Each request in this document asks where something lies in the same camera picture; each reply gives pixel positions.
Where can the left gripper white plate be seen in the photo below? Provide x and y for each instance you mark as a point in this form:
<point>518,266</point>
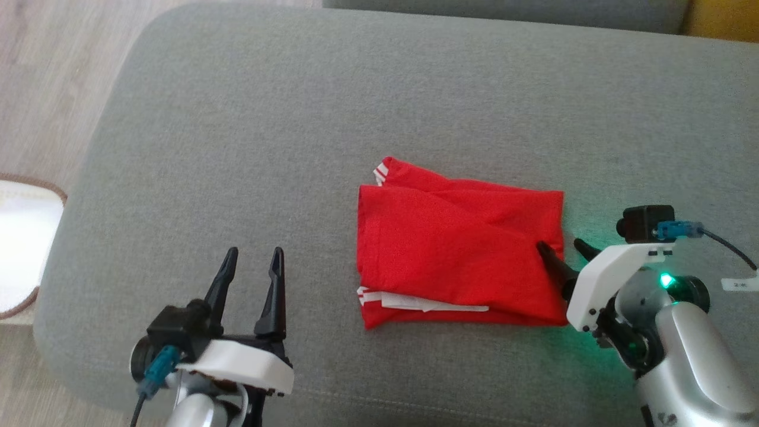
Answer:
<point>243,362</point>

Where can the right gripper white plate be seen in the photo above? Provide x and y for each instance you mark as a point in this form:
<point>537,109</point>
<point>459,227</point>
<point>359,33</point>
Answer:
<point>599,279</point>

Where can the red white-sleeved jersey shirt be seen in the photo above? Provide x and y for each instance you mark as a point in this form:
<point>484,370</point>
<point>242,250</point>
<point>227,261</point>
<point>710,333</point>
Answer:
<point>445,249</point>

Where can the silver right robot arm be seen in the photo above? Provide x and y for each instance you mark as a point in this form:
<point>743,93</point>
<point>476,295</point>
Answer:
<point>694,356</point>

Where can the round white brown-edged mat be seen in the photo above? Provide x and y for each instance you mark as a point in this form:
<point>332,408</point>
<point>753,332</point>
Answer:
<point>24,249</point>

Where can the yellow sofa backrest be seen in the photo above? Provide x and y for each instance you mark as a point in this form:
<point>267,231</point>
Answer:
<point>723,18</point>

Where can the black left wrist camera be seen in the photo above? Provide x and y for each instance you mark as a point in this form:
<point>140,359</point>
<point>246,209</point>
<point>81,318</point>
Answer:
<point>175,326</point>

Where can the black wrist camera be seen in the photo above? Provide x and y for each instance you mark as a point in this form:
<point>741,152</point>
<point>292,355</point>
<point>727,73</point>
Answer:
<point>643,222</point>
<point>175,326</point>

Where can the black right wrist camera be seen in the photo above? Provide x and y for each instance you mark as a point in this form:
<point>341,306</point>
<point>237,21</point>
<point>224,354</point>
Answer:
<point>643,222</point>

